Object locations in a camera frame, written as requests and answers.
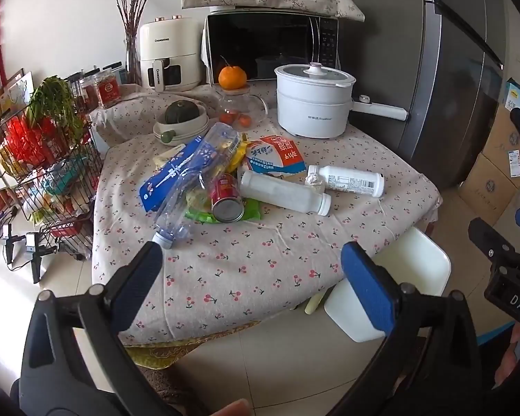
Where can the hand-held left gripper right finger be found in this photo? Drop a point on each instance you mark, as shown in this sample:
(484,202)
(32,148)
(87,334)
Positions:
(368,294)

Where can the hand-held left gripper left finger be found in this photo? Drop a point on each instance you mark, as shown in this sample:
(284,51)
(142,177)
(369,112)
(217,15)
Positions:
(134,281)

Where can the blue and white box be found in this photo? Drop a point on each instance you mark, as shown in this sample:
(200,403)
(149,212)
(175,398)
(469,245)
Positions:
(162,180)

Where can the clear plastic bottle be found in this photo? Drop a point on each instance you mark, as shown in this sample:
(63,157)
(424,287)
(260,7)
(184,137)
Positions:
(190,190)

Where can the white labelled plastic bottle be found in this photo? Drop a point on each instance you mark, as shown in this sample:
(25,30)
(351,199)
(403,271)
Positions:
(351,180)

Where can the red drink can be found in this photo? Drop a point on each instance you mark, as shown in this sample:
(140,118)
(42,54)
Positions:
(226,197)

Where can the plain white plastic bottle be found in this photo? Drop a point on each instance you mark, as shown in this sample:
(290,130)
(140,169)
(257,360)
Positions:
(281,190)

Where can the yellow wrapper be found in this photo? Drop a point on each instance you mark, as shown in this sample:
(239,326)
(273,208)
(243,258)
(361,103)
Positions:
(238,152)

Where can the white milk carton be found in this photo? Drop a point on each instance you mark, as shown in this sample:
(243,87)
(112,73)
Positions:
(277,156)

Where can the person's right forearm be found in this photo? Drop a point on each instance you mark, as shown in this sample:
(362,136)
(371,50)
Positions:
(511,355)

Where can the brown cardboard box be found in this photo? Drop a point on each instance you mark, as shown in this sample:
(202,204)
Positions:
(489,190)
(502,143)

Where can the white plastic stool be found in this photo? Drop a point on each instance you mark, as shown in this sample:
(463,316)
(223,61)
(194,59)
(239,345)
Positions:
(416,260)

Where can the yellow patterned under cloth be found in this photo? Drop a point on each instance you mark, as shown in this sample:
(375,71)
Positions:
(156,355)

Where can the black and white floor device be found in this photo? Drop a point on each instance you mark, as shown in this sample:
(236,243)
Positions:
(34,251)
(9,240)

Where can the cherry print tablecloth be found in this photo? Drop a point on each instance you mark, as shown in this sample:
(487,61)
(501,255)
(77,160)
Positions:
(251,260)

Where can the blue printed box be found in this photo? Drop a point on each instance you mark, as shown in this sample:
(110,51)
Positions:
(518,95)

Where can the crumpled white tissue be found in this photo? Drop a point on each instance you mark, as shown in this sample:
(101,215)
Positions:
(314,180)

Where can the pale yellow snack packet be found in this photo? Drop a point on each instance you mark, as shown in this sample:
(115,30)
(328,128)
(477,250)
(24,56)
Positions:
(164,158)

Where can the green snack bag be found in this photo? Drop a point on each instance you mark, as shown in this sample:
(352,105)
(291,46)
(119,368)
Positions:
(253,209)

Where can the white ceramic bowl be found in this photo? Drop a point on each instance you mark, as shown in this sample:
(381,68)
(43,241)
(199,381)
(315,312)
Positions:
(190,135)
(201,119)

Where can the grey refrigerator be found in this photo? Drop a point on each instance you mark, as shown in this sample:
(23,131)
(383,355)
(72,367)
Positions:
(437,73)

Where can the dark green pumpkin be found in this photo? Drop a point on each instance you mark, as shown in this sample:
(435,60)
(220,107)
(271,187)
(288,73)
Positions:
(181,112)

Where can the red plastic bag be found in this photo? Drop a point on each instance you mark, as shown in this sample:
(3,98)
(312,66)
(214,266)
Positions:
(30,138)

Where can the small orange fruit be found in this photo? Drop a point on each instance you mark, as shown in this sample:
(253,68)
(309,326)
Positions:
(244,119)
(227,118)

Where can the white electric cooking pot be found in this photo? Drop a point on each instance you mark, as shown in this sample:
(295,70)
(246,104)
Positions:
(312,112)

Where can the clear jar with red label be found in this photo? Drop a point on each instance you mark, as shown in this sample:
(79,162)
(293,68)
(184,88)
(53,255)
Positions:
(102,90)

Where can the green leafy vegetables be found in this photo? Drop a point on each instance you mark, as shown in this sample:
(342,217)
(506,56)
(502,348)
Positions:
(54,102)

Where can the glass jar with wooden lid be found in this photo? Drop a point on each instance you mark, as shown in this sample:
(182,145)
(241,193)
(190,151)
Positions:
(242,104)

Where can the glass vase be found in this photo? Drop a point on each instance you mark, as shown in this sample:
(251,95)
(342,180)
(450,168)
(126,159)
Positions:
(132,63)

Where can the large orange tangerine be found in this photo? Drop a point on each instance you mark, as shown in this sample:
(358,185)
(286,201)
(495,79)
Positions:
(232,77)

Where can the glass pot lid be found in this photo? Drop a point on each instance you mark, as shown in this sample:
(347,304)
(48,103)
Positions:
(314,73)

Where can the cream air fryer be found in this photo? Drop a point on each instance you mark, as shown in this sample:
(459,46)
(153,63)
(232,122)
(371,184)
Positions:
(169,43)

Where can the black microwave oven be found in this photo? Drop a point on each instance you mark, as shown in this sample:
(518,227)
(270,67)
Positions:
(260,39)

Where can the bare dry branches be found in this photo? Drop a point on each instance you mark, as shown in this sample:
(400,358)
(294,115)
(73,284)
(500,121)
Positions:
(130,4)

